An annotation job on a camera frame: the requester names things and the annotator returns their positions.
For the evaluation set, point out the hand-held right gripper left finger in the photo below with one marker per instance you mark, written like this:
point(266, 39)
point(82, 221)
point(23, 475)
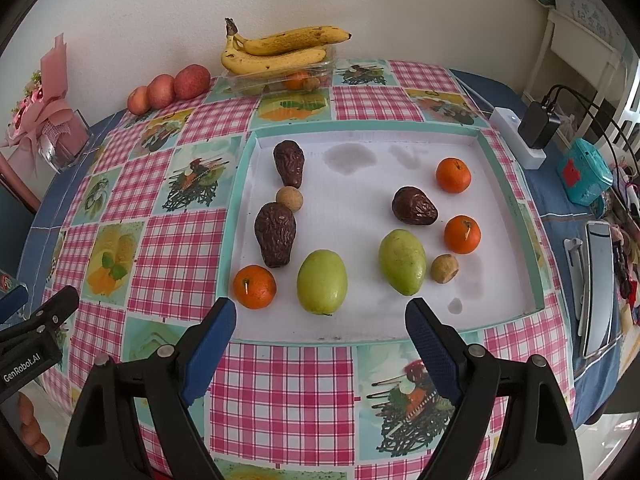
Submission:
point(210, 355)

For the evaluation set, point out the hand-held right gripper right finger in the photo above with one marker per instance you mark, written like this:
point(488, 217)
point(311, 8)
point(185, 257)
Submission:
point(432, 355)

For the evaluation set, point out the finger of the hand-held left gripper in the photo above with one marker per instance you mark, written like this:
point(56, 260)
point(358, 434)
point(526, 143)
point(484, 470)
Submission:
point(52, 310)
point(12, 301)

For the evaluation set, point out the orange tangerine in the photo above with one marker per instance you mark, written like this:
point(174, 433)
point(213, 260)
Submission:
point(255, 286)
point(453, 175)
point(462, 234)

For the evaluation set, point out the small tan round fruit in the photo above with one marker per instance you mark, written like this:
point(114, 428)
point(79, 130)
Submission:
point(289, 198)
point(444, 268)

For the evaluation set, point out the green mango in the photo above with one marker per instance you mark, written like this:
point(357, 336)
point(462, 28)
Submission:
point(402, 261)
point(321, 281)

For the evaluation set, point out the dark brown wrinkled avocado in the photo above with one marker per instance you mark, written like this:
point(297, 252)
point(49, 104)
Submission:
point(414, 205)
point(287, 162)
point(274, 234)

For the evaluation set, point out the white shallow box teal rim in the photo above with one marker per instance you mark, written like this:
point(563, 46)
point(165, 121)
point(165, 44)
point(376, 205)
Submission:
point(350, 200)

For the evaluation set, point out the person's left hand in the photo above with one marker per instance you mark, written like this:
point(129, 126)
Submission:
point(32, 427)

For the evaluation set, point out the pink checked printed tablecloth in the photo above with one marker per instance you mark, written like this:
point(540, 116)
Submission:
point(165, 240)

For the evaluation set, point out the clear acrylic vase box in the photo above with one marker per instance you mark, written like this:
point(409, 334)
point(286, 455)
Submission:
point(65, 150)

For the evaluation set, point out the silver tablet stand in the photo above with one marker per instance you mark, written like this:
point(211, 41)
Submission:
point(574, 270)

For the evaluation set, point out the tablet with dark screen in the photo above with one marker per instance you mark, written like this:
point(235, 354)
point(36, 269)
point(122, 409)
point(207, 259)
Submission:
point(597, 285)

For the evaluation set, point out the blue tablecloth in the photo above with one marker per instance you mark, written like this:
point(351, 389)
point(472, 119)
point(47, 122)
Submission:
point(555, 220)

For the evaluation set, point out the pink wrapped flower bouquet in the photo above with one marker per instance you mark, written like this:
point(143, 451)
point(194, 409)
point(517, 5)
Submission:
point(52, 110)

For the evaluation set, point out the teal toy box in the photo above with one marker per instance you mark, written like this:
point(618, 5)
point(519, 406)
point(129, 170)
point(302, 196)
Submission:
point(585, 175)

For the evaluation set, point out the white power strip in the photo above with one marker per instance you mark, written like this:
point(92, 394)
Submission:
point(505, 122)

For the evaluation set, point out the black charger block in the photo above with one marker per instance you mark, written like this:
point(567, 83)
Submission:
point(537, 125)

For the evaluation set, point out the clear plastic container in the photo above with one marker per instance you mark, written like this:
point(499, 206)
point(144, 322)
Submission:
point(250, 85)

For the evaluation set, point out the tangerine inside clear container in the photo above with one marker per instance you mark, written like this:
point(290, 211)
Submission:
point(297, 80)

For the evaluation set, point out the tan fruit inside clear container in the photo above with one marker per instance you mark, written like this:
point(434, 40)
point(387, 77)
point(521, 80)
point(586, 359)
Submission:
point(313, 83)

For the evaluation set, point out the yellow banana bunch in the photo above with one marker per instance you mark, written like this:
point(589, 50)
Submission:
point(280, 42)

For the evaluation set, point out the white chair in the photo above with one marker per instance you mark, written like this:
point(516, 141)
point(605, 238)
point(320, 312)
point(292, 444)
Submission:
point(580, 25)

